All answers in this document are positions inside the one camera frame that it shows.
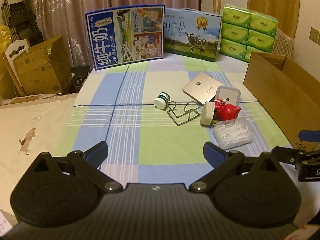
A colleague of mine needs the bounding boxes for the green white pill bottle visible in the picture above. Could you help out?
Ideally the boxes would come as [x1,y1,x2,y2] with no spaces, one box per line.
[153,92,171,110]

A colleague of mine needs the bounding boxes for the yellow plastic bag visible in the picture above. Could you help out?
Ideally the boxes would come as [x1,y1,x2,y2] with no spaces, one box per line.
[0,24,12,54]

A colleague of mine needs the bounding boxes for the metal wire stand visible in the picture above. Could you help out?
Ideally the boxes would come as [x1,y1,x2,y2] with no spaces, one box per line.
[167,101,201,126]

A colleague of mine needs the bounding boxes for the quilted beige headboard cushion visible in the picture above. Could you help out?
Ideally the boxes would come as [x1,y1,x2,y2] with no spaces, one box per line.
[273,29,294,59]

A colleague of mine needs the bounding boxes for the pink curtain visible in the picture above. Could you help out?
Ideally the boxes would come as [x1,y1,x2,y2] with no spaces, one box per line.
[29,0,201,69]

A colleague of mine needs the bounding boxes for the brown cardboard box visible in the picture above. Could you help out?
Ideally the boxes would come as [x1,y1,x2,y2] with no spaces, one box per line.
[244,52,319,151]

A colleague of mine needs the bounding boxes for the flattened cardboard boxes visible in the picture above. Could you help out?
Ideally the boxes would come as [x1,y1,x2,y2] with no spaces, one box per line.
[1,36,72,96]

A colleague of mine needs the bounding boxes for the white wooden cutout board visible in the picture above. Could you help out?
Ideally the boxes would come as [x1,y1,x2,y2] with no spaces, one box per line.
[4,38,29,68]

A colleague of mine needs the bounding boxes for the cream embroidered blanket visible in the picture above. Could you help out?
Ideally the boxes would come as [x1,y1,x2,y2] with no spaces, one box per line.
[1,93,77,213]

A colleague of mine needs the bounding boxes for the white square night light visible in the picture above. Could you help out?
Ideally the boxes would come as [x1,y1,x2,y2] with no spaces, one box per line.
[215,86,241,106]

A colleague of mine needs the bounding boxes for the wooden door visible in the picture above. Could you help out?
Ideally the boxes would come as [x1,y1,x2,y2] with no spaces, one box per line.
[247,0,300,38]

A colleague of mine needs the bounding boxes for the wall switch plate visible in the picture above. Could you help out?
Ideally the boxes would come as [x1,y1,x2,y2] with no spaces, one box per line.
[309,27,320,43]

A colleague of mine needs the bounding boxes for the green tissue pack bundle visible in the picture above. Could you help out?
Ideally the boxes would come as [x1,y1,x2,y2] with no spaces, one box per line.
[219,5,279,62]

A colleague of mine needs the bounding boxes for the red Doraemon toy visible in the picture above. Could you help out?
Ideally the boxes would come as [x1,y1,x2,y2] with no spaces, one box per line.
[213,99,241,121]

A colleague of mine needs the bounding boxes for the blue milk carton box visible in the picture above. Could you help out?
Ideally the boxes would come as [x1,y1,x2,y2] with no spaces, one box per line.
[85,4,165,70]

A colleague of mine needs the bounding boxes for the beige TP-Link router box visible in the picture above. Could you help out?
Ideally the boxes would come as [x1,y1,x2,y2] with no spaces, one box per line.
[182,73,223,105]

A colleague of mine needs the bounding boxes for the cow picture milk box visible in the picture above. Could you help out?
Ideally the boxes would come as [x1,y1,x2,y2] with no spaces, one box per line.
[163,8,222,62]

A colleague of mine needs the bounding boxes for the checkered bed sheet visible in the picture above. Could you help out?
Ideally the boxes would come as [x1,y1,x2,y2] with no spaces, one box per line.
[53,54,289,185]

